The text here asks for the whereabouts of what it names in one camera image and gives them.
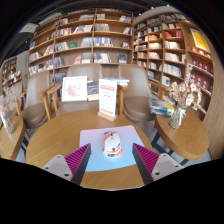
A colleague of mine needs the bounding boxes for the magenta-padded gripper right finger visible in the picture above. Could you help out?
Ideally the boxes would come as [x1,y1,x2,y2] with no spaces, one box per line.
[131,143,184,186]

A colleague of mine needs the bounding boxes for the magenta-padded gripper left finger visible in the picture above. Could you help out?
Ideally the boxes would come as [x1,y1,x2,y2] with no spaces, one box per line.
[41,143,92,186]

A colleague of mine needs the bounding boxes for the orange and white computer mouse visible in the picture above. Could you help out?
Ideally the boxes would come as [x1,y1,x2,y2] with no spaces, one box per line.
[102,131,123,158]

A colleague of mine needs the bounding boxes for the pink-blue gradient mouse pad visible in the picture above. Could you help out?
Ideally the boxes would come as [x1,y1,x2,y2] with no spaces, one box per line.
[78,124,146,173]

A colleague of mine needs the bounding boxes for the glass vase beige dried flowers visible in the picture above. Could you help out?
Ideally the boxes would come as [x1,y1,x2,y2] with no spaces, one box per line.
[167,63,203,130]

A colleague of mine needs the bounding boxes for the taupe cushioned wooden armchair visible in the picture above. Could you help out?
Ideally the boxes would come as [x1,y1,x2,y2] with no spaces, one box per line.
[18,70,55,129]
[116,63,171,124]
[46,63,105,118]

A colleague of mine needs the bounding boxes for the colourful book stack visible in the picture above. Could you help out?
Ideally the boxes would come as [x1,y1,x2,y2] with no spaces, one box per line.
[149,97,176,118]

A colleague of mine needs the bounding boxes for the white sign stand red print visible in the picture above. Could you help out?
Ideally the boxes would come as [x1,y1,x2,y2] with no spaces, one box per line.
[97,78,118,122]

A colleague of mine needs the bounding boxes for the white picture board red print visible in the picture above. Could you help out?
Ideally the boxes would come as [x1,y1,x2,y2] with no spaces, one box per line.
[61,75,88,102]

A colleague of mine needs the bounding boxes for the dark cover book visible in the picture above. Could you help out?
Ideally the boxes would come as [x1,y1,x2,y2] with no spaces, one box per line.
[86,80,100,102]

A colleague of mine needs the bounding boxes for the light blue book stack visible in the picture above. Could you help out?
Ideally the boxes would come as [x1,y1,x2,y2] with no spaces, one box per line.
[103,76,130,87]

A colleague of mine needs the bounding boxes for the wooden bookshelf unit yellow poster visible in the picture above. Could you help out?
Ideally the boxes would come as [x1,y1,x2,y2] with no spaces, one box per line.
[132,12,221,111]

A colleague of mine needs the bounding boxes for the distant wooden bookshelf unit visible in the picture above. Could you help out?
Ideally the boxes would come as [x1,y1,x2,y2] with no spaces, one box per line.
[0,57,18,88]

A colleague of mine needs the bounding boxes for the white ceiling panel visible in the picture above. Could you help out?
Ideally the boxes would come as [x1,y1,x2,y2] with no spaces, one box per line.
[18,22,40,34]

